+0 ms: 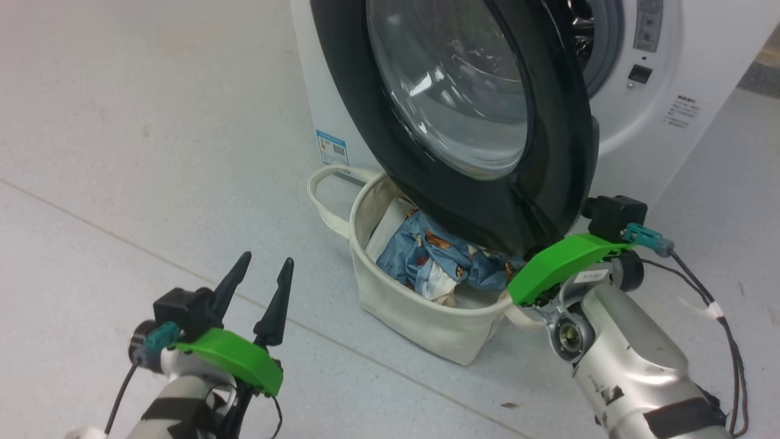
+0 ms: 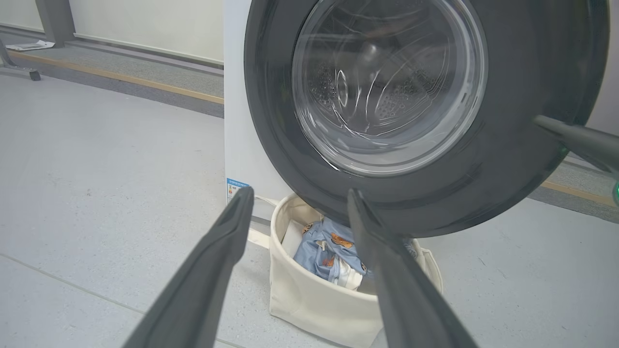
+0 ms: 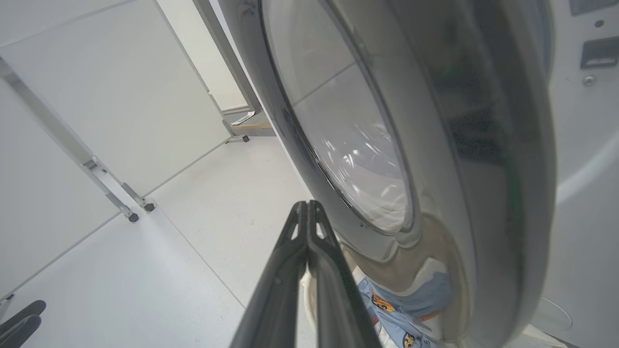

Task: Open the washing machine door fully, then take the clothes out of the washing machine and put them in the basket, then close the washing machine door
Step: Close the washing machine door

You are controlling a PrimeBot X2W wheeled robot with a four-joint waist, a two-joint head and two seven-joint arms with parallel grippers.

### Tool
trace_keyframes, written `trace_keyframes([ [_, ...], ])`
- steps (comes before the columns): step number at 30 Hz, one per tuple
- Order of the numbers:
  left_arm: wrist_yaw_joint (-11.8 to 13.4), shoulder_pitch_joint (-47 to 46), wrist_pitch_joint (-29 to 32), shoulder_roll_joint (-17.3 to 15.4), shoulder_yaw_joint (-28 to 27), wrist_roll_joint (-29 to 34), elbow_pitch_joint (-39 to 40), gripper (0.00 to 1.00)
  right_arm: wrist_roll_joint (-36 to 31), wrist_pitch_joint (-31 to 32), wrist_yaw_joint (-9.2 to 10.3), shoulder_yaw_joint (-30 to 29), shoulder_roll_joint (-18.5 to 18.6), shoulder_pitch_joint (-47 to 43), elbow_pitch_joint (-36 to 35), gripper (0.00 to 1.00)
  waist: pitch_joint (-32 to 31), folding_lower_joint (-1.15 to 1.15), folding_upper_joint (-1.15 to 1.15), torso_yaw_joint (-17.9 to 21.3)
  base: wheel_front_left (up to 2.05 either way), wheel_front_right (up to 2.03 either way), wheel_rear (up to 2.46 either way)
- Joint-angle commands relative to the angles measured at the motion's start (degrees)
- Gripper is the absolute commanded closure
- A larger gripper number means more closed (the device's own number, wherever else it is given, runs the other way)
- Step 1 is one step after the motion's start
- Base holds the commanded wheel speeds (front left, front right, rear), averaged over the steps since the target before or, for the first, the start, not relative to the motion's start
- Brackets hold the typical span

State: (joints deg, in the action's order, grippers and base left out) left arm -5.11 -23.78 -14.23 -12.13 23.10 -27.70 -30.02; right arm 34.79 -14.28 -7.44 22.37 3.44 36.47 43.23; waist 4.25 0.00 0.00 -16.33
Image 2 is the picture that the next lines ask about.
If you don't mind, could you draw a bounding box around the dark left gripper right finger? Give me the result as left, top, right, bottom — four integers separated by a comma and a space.
347, 188, 480, 348

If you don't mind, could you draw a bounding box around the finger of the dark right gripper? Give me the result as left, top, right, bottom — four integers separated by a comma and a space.
532, 115, 619, 175

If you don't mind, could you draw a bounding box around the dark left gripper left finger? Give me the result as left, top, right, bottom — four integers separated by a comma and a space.
122, 186, 255, 348

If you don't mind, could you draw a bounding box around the blue orange-print garment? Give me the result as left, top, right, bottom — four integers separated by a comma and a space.
293, 217, 417, 290

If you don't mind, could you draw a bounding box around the black glass washing machine door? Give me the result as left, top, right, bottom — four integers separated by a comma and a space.
243, 0, 611, 238

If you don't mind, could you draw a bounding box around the cream canvas laundry basket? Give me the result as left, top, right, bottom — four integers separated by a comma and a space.
249, 193, 443, 348

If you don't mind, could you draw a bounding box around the white front-load washing machine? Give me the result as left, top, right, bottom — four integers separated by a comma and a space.
224, 0, 310, 221

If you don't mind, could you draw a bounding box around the blue energy label sticker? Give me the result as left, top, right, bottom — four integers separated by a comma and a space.
226, 178, 250, 204

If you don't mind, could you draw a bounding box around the wooden floor strip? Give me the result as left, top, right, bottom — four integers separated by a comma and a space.
9, 50, 619, 207

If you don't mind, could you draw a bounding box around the grey metal stand foot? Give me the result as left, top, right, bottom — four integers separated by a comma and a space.
0, 39, 42, 82

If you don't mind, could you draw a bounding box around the white paper sheet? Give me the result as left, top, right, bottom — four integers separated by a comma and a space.
6, 40, 56, 52

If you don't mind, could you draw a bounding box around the grey square pillar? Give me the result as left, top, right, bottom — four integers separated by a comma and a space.
35, 0, 77, 48

